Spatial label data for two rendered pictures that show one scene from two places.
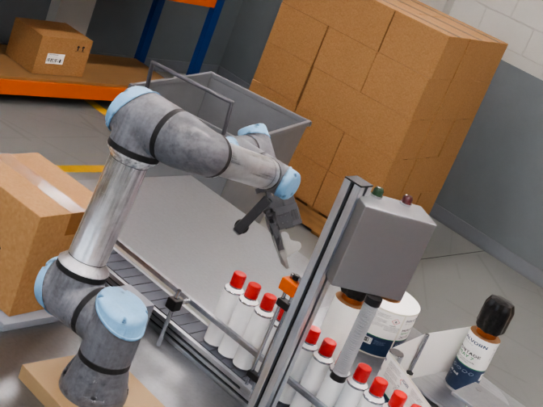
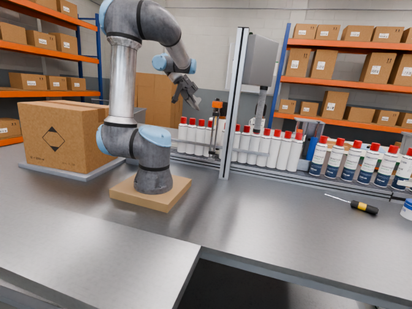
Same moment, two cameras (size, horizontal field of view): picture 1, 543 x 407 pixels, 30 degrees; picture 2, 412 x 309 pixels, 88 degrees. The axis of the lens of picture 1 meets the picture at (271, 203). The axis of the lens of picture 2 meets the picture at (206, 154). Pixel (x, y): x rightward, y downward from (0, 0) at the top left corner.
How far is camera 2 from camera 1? 1.42 m
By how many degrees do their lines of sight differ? 20
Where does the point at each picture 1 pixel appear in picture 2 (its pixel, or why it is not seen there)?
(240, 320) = (192, 135)
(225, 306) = (183, 133)
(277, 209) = (187, 86)
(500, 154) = (190, 109)
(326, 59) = (140, 94)
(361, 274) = (258, 75)
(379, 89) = (159, 97)
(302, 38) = not seen: hidden behind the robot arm
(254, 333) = (201, 137)
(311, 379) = (235, 143)
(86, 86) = not seen: hidden behind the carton
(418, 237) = (274, 50)
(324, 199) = not seen: hidden behind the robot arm
